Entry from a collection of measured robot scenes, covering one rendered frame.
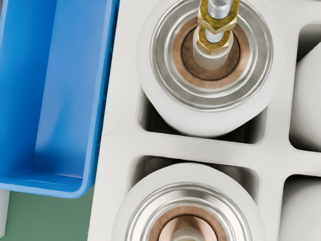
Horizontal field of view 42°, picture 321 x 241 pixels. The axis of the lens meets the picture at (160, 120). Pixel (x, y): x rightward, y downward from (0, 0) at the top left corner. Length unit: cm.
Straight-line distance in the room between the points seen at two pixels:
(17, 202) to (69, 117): 12
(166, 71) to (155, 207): 8
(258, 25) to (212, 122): 7
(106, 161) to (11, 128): 17
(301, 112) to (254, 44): 10
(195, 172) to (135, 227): 5
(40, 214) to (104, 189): 22
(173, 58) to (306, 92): 11
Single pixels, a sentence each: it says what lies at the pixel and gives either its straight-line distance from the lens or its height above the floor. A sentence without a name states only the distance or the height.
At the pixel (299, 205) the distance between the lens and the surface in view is 33.
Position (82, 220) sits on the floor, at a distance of 53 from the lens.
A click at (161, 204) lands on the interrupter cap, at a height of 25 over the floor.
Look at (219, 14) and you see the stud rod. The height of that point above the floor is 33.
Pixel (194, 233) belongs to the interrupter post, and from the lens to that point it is 24.
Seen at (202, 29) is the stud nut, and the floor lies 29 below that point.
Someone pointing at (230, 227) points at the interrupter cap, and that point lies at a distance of 26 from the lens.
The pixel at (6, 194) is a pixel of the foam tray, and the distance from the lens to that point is 54.
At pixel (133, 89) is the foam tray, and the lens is 33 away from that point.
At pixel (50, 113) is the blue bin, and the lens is 54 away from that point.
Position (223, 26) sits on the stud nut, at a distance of 19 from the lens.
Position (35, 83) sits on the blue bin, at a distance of 52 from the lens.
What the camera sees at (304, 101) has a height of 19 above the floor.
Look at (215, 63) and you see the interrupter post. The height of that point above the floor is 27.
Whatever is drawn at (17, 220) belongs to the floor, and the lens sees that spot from 55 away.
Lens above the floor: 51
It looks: 83 degrees down
